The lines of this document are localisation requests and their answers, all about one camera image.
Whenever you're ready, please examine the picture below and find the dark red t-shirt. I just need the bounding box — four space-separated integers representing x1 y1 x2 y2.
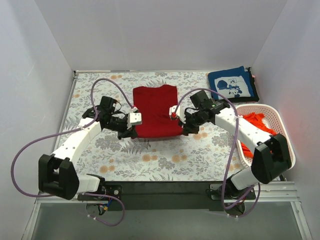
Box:
133 84 183 138

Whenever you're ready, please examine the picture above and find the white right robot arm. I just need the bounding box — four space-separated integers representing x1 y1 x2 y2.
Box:
169 88 292 199

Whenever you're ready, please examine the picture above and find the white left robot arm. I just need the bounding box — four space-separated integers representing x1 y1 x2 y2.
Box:
38 96 142 200

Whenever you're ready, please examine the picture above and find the floral patterned table cloth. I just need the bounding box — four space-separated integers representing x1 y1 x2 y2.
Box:
63 71 244 181

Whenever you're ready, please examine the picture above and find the orange t-shirt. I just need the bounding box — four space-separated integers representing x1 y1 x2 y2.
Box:
241 112 277 159

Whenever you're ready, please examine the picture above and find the black folded t-shirt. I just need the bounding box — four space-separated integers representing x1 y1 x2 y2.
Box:
212 71 260 104

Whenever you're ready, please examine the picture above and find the white plastic laundry basket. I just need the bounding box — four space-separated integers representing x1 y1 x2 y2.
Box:
236 103 296 169

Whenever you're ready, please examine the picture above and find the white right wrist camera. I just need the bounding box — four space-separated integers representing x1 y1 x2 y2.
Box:
169 105 186 124

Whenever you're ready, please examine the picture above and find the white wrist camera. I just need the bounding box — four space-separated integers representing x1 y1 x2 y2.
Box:
127 112 142 129
169 105 186 124

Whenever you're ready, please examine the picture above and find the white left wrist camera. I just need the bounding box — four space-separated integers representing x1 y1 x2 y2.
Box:
127 112 142 129

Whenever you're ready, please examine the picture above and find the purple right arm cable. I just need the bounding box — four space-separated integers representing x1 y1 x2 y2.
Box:
170 87 261 219

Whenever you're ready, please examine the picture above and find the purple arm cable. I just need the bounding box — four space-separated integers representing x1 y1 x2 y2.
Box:
170 87 261 219
10 78 140 227

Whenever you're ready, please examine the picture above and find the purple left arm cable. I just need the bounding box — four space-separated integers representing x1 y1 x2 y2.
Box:
10 78 140 227

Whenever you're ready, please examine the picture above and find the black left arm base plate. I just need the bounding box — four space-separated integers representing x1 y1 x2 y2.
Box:
76 184 122 201

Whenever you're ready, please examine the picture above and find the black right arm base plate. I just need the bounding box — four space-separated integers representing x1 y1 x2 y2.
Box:
205 182 256 201

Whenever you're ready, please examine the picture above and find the aluminium frame rail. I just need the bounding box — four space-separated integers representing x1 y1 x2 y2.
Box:
36 181 301 204

